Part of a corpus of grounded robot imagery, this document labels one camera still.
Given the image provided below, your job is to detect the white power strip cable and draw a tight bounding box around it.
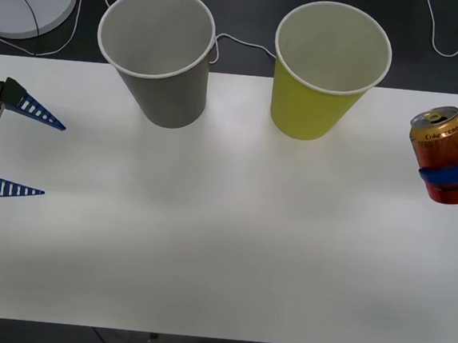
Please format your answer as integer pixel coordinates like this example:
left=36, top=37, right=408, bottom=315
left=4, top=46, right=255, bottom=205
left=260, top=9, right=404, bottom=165
left=87, top=0, right=281, bottom=70

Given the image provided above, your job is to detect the thin black cable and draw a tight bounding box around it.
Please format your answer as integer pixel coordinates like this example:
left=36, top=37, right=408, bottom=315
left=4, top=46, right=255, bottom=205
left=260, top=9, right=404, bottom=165
left=0, top=0, right=43, bottom=56

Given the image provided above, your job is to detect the yellow-green plastic waste bin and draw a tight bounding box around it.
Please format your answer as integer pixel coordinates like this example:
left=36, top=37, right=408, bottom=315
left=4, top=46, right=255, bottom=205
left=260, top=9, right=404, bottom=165
left=265, top=0, right=397, bottom=148

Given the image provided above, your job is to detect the thin white cable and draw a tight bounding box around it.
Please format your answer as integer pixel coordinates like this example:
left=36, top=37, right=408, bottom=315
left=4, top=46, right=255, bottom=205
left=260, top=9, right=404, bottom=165
left=0, top=0, right=83, bottom=61

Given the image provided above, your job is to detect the grey plastic waste bin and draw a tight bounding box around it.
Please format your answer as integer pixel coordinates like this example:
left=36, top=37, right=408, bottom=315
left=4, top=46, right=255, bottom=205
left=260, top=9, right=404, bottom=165
left=89, top=0, right=220, bottom=133

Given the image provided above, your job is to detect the red and gold drink can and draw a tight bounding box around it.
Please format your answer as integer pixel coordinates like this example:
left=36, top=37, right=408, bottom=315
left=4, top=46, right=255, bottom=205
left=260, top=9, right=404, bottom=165
left=403, top=102, right=458, bottom=207

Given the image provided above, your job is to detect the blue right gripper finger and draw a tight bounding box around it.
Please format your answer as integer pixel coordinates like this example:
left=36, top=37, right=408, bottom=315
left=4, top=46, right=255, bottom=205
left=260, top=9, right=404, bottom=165
left=417, top=154, right=458, bottom=189

